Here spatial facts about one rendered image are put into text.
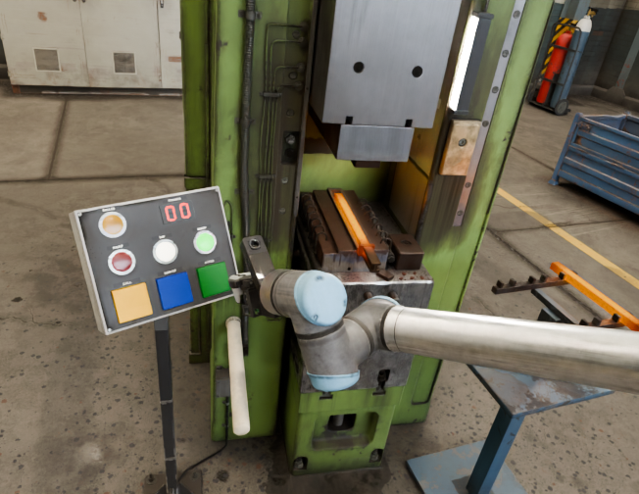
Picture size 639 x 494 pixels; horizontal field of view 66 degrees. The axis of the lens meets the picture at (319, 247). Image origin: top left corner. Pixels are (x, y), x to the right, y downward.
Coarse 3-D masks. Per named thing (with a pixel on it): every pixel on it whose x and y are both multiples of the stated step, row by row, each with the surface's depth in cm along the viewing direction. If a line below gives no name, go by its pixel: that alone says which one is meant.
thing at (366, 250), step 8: (336, 200) 172; (344, 200) 171; (344, 208) 166; (344, 216) 163; (352, 216) 161; (352, 224) 156; (360, 232) 152; (360, 240) 148; (360, 248) 144; (368, 248) 144; (368, 256) 140; (376, 256) 140; (368, 264) 141; (376, 264) 137
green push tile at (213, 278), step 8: (216, 264) 123; (224, 264) 124; (200, 272) 120; (208, 272) 122; (216, 272) 123; (224, 272) 124; (200, 280) 120; (208, 280) 122; (216, 280) 123; (224, 280) 124; (200, 288) 121; (208, 288) 122; (216, 288) 123; (224, 288) 124; (208, 296) 122
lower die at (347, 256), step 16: (304, 192) 180; (320, 192) 179; (352, 192) 181; (320, 208) 168; (336, 208) 168; (352, 208) 168; (336, 224) 159; (368, 224) 161; (320, 240) 151; (336, 240) 150; (352, 240) 150; (368, 240) 150; (320, 256) 148; (336, 256) 146; (352, 256) 147; (384, 256) 149
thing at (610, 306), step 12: (552, 264) 159; (576, 276) 153; (576, 288) 151; (588, 288) 148; (600, 300) 144; (612, 300) 144; (612, 312) 141; (624, 312) 139; (624, 324) 138; (636, 324) 134
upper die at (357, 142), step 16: (320, 128) 147; (336, 128) 129; (352, 128) 126; (368, 128) 127; (384, 128) 128; (400, 128) 129; (336, 144) 129; (352, 144) 128; (368, 144) 129; (384, 144) 130; (400, 144) 131; (368, 160) 132; (384, 160) 133; (400, 160) 134
